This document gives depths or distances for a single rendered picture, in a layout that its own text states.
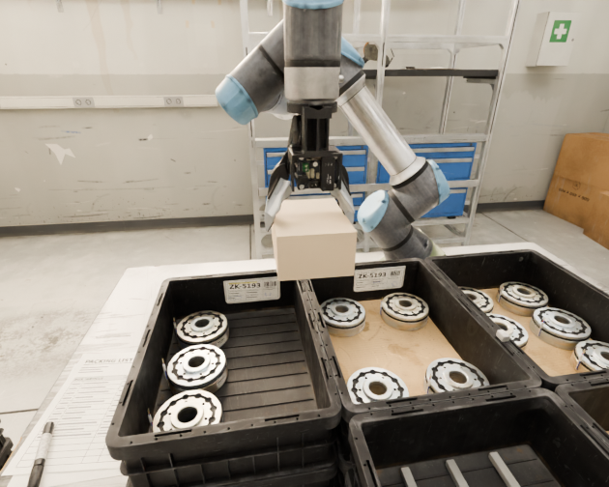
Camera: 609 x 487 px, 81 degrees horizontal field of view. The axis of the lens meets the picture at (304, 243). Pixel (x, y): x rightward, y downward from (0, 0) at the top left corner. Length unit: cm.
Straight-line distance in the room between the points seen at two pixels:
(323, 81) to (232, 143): 285
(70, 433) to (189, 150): 276
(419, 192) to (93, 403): 92
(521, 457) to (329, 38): 64
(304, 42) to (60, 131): 325
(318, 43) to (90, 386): 83
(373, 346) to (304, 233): 33
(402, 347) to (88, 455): 62
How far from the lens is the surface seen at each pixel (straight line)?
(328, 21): 51
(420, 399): 56
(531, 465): 68
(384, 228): 104
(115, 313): 120
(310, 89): 50
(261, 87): 61
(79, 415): 93
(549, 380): 66
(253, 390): 69
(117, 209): 369
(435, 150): 277
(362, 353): 75
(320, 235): 53
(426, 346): 80
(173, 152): 341
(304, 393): 68
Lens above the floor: 133
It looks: 26 degrees down
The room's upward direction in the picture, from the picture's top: straight up
